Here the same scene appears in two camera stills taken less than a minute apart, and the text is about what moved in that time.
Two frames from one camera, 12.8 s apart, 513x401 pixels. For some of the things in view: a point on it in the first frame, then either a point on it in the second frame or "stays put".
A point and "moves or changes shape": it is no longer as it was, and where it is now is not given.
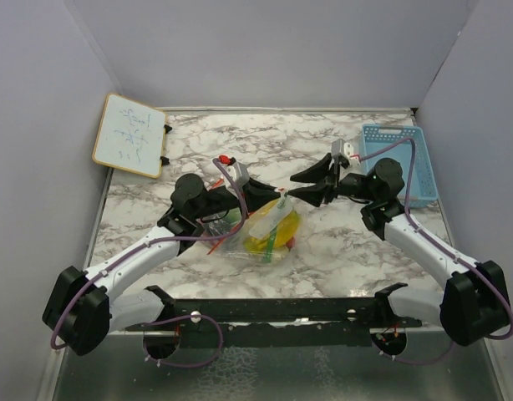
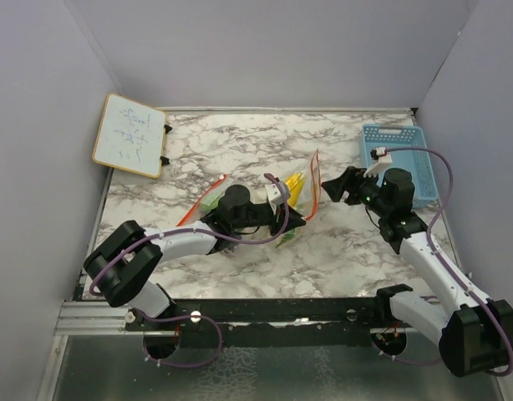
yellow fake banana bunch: (286, 229) moves or changes shape
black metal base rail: (276, 322) stays put
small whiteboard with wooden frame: (130, 134) stays put
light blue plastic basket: (424, 187) stays put
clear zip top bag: (267, 235) moves or changes shape
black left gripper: (257, 193) to (277, 220)
